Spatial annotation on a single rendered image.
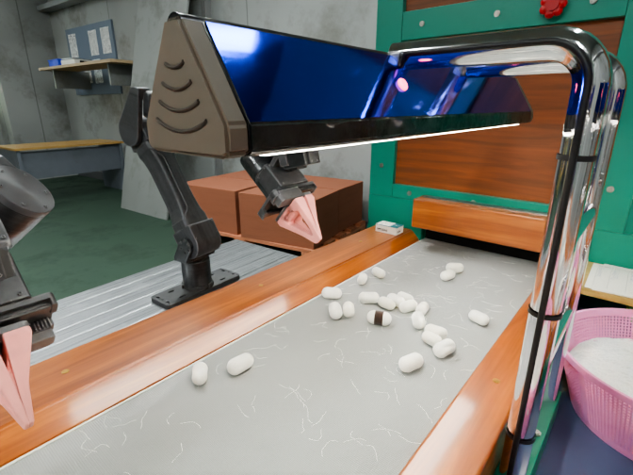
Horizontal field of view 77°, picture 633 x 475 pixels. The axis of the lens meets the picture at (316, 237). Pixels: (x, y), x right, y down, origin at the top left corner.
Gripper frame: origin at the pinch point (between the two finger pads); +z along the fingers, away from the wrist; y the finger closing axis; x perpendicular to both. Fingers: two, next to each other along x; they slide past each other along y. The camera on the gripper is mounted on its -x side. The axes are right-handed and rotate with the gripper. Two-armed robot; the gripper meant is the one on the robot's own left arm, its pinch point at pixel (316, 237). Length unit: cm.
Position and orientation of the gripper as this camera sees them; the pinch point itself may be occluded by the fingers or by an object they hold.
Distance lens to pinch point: 66.8
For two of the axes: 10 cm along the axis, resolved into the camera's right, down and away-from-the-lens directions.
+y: 6.4, -2.4, 7.3
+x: -5.0, 5.9, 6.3
